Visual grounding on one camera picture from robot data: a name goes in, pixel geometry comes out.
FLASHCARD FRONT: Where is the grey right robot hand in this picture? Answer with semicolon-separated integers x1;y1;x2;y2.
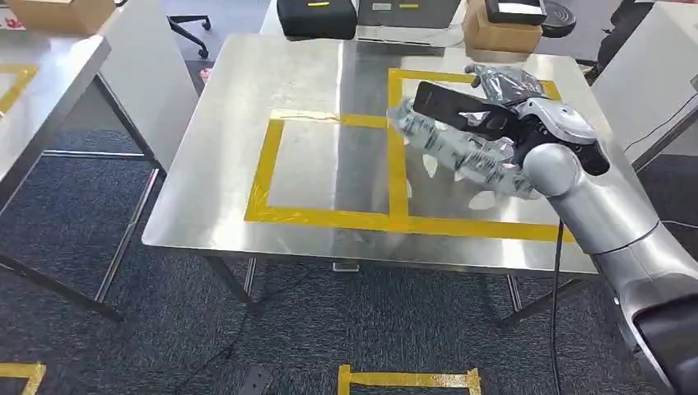
464;63;549;107

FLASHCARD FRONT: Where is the silver plastic hubcap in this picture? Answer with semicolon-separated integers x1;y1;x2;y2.
388;98;547;211

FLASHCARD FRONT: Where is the brown cardboard box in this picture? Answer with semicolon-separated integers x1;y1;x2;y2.
462;0;543;54
5;0;117;36

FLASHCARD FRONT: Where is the black flat device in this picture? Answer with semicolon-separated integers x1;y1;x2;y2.
484;0;548;26

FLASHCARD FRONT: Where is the black round stool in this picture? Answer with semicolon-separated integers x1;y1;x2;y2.
539;0;578;40

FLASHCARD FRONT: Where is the dark grey case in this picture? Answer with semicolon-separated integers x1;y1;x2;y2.
356;0;462;28

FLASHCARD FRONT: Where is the white table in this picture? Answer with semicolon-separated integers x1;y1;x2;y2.
591;0;698;170

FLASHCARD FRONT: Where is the black padded case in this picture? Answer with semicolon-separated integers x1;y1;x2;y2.
276;0;358;40

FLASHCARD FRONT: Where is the steel table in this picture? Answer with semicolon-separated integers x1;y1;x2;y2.
142;32;644;328
0;35;165;323

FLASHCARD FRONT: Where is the yellow floor tape square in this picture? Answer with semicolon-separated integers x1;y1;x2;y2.
0;362;48;395
337;365;482;395

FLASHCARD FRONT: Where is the black chair base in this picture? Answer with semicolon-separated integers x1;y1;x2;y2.
165;14;212;59

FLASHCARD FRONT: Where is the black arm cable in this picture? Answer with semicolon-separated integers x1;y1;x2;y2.
547;221;565;395

